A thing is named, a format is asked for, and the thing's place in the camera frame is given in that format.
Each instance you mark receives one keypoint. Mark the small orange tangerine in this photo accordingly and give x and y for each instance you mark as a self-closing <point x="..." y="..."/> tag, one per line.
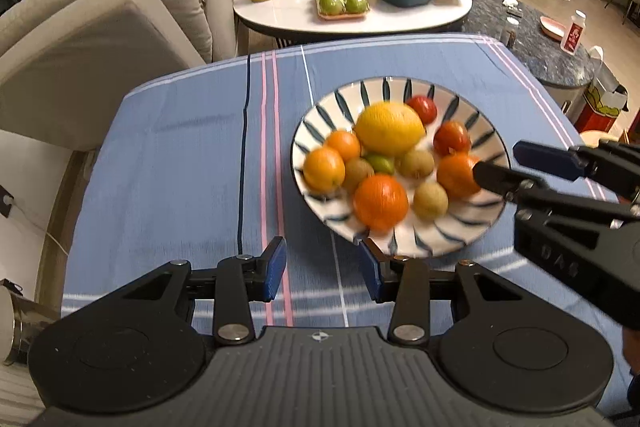
<point x="323" y="169"/>
<point x="344" y="144"/>

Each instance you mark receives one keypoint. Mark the white bottle with red label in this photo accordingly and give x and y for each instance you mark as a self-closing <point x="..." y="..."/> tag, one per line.
<point x="572" y="34"/>

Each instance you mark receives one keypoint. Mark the red tomato top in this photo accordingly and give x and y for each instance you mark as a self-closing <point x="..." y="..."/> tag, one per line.
<point x="422" y="108"/>

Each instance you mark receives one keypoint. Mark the large orange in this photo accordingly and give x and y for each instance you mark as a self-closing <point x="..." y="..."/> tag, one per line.
<point x="381" y="202"/>

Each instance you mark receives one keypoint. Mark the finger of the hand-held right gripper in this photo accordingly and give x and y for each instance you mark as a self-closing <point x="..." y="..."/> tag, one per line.
<point x="500" y="179"/>
<point x="545" y="159"/>

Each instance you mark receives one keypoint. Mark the green lime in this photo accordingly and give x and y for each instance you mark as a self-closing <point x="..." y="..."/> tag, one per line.
<point x="381" y="163"/>

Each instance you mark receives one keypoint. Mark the blue striped tablecloth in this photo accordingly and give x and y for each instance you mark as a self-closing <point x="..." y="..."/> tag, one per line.
<point x="175" y="182"/>

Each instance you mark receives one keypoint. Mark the dark remote control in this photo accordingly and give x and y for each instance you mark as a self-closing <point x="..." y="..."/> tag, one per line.
<point x="514" y="12"/>

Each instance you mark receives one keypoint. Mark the dark marble round table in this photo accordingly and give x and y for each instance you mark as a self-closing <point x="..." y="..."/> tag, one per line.
<point x="530" y="57"/>

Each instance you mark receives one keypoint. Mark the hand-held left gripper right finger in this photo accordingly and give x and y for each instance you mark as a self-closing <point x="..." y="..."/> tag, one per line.
<point x="372" y="274"/>

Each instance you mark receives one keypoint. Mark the yellow printed bag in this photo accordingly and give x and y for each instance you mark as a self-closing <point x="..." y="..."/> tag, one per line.
<point x="600" y="107"/>

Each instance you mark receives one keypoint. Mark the yellow lemon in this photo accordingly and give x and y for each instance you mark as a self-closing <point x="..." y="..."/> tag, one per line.
<point x="390" y="129"/>

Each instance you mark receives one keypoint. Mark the orange mandarin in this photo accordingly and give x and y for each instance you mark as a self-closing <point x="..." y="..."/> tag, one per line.
<point x="455" y="177"/>

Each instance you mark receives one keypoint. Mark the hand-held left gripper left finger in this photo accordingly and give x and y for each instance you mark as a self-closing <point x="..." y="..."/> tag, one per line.
<point x="272" y="269"/>

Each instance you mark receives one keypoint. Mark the round white table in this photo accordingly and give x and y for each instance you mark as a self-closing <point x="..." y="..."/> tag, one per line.
<point x="290" y="14"/>

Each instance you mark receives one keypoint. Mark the pink plate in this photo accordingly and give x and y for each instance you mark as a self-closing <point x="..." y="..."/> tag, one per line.
<point x="550" y="27"/>

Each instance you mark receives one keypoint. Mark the pink tray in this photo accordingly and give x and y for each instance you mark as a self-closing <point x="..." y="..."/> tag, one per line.
<point x="345" y="17"/>

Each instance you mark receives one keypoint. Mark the red tomato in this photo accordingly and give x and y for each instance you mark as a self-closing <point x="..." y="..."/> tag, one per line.
<point x="451" y="138"/>
<point x="422" y="108"/>

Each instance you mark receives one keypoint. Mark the metal bin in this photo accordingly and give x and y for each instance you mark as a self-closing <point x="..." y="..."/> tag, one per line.
<point x="27" y="322"/>

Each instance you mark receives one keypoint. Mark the white plate with blue stripes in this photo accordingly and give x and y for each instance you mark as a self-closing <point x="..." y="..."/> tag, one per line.
<point x="320" y="217"/>

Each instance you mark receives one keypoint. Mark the brown kiwi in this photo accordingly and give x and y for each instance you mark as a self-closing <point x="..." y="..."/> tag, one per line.
<point x="357" y="174"/>
<point x="430" y="201"/>
<point x="415" y="163"/>

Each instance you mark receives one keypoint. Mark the small spice jar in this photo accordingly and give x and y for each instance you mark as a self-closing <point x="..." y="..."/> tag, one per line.
<point x="510" y="34"/>

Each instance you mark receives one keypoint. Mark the beige sofa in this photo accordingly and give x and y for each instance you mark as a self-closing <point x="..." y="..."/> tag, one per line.
<point x="100" y="37"/>

